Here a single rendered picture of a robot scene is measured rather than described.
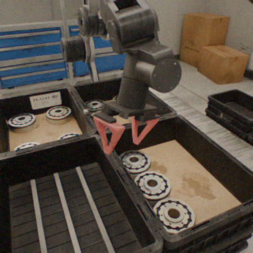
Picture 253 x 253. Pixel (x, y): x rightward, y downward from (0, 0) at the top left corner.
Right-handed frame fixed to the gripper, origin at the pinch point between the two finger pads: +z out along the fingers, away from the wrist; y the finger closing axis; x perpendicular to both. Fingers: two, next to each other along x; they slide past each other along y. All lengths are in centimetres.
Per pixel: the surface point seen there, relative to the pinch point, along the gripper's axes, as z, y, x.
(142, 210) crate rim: 10.9, -1.4, -9.2
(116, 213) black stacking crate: 20.3, 2.6, -0.4
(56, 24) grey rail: -22, 117, 199
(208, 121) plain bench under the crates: 10, 83, 9
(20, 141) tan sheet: 20, 2, 47
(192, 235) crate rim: 10.6, 0.5, -19.9
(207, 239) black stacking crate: 14.6, 7.0, -21.8
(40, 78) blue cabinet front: 38, 110, 211
